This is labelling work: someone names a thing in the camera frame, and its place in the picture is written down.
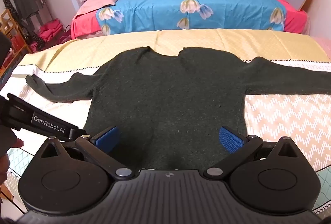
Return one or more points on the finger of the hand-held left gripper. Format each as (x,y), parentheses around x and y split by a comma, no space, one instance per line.
(77,133)

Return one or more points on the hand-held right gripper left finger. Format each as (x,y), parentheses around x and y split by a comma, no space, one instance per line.
(108,137)

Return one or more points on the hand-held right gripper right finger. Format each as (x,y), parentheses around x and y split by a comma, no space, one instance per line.
(228,139)

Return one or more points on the dark green knit sweater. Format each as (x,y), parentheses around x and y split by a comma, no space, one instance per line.
(165,100)

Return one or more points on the red clothes pile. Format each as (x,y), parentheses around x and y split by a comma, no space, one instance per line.
(51,30)

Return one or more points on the person's left hand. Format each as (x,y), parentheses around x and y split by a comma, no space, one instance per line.
(16,143)

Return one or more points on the teal grid bed sheet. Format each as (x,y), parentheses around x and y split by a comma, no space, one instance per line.
(18,162)

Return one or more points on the yellow white patterned blanket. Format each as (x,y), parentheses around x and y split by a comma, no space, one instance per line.
(279,115)

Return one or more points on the black polka dot garment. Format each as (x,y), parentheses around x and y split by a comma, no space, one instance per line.
(28,32)

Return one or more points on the wooden shelf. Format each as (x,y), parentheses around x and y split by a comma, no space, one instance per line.
(11,32)

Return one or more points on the blue floral quilt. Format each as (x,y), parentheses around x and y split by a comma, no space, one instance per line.
(186,9)

